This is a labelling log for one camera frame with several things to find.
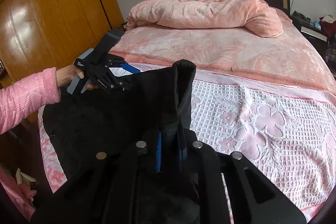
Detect black padded pants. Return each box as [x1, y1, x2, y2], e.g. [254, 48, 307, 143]
[31, 59, 219, 224]

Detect person's left hand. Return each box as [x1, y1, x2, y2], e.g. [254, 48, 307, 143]
[56, 65, 84, 89]

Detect pink patterned bed blanket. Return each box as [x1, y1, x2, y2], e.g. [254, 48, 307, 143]
[39, 26, 335, 223]

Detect pink crumpled duvet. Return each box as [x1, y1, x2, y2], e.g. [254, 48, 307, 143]
[126, 0, 283, 38]

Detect dark nightstand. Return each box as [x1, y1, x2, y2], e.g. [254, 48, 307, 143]
[291, 11, 335, 61]

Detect red clothes pile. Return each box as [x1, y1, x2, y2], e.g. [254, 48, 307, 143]
[319, 15, 336, 38]

